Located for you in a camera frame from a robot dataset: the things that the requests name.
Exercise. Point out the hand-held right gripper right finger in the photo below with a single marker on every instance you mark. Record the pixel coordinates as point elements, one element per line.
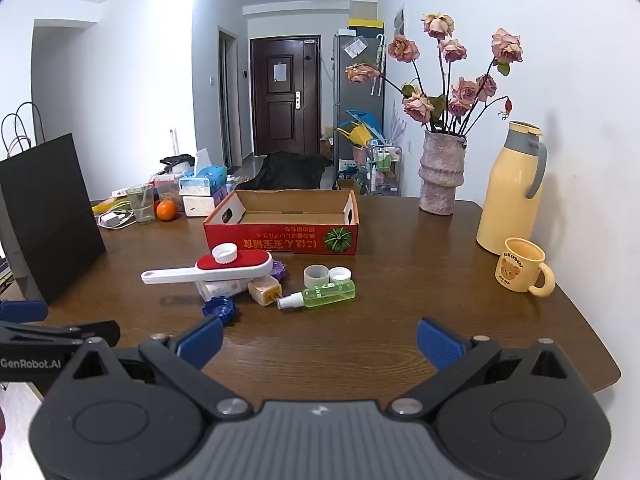
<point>440,345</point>

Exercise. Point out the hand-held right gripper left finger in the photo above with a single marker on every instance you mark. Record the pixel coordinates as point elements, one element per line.
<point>199,344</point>

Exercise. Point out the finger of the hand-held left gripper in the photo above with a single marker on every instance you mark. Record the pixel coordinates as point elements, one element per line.
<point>22,310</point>
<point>95,332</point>

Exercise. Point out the blue ridged bottle cap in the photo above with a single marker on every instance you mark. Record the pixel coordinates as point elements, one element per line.
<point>218,310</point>

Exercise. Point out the white printed tube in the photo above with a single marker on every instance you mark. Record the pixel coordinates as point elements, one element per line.
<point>222,289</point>

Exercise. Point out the white red lint brush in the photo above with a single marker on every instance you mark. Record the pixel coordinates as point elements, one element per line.
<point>220,270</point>

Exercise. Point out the green spray bottle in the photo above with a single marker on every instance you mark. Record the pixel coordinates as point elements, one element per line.
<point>325,294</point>

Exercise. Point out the red cardboard box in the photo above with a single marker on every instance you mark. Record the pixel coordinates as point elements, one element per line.
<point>280,240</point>

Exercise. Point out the small beige bottle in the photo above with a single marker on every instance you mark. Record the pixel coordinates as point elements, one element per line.
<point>264,290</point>

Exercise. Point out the dark monitor panel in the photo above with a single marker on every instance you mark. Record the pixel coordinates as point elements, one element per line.
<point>45,220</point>

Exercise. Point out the white screw cap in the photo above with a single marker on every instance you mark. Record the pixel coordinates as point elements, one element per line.
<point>226,252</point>
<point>340,274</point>

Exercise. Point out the purple ridged cap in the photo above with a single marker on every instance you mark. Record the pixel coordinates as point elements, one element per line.
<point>279,270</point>

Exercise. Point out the yellow bear mug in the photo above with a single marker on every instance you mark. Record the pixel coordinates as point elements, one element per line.
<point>517,267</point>

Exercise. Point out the banana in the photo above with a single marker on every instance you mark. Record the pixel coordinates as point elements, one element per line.
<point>107,205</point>

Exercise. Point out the clear glass cup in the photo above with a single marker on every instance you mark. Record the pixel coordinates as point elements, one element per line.
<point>141,207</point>

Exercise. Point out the orange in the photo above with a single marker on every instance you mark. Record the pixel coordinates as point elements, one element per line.
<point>166,210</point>

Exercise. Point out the white tissue pack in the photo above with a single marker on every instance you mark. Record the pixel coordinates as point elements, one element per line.
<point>200,206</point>

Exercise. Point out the clear food container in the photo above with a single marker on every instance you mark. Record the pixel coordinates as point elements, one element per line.
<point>167,187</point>

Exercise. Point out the blue tissue pack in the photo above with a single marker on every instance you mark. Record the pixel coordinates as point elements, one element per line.
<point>202,180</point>

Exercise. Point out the yellow thermos jug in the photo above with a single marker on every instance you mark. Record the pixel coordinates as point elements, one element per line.
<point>507,195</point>

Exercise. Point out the pink textured vase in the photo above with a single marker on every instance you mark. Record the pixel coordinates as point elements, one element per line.
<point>441,175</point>

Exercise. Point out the black folding stand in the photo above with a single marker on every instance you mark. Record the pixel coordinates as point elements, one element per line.
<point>176,161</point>

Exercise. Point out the purple hangers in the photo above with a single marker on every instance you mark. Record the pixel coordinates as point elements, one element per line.
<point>398,125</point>

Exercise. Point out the yellow blue cleaning tools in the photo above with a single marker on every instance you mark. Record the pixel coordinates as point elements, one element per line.
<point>357,130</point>

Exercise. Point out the grey refrigerator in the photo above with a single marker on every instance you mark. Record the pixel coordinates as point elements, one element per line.
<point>352,125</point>

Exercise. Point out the dried pink roses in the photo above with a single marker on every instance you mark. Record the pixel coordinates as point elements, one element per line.
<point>452,90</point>

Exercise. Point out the dark brown door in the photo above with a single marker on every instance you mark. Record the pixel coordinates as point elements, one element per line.
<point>285,100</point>

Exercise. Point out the white folded umbrellas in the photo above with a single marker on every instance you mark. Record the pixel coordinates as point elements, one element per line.
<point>380,60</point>

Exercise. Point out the yellow box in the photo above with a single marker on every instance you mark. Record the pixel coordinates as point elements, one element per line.
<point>366,26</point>

